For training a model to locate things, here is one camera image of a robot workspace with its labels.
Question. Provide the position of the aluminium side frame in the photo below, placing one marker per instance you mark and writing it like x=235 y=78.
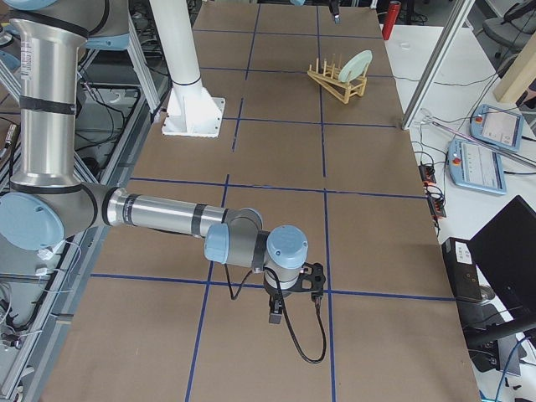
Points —
x=47 y=202

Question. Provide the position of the grey aluminium frame post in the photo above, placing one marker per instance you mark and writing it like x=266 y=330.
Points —
x=454 y=23

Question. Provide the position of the blue teach pendant far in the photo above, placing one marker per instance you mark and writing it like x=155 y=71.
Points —
x=498 y=127

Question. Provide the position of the red metal bottle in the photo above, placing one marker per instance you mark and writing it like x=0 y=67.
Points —
x=390 y=19

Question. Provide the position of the black electronics box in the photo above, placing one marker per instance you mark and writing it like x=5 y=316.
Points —
x=462 y=273

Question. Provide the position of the wooden plate rack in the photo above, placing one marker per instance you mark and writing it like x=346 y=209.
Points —
x=326 y=76

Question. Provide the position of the black monitor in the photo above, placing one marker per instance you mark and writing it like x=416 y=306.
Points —
x=504 y=251

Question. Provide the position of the light green round plate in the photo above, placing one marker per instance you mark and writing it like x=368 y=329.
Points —
x=356 y=66

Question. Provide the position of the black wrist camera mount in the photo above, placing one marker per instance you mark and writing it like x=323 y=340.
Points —
x=311 y=280

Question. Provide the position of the black power strip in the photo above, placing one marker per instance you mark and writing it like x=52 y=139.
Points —
x=435 y=196

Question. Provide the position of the blue teach pendant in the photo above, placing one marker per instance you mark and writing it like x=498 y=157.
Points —
x=476 y=167
x=498 y=127

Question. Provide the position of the blue teach pendant near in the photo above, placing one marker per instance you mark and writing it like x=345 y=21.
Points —
x=476 y=167

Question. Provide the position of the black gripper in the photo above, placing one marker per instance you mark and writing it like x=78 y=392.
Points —
x=334 y=7
x=275 y=296

